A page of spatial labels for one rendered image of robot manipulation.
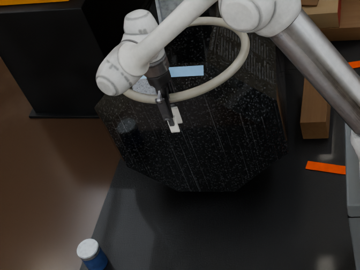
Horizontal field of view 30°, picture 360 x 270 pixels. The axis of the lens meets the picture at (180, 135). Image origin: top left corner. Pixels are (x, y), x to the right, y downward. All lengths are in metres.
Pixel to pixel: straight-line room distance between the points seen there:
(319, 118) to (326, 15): 0.65
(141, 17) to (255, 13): 0.59
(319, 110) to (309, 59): 1.58
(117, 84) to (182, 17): 0.27
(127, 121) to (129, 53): 0.93
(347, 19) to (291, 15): 2.13
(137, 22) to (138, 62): 0.16
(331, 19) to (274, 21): 2.07
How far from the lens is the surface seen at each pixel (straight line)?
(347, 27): 3.61
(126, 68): 1.88
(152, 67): 2.06
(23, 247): 3.36
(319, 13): 3.57
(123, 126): 2.81
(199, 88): 2.15
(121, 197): 3.27
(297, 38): 1.58
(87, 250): 3.00
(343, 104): 1.68
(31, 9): 3.32
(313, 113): 3.17
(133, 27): 1.99
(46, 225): 3.37
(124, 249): 3.10
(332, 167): 3.11
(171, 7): 2.63
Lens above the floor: 2.48
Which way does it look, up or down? 46 degrees down
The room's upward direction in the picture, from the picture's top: 22 degrees counter-clockwise
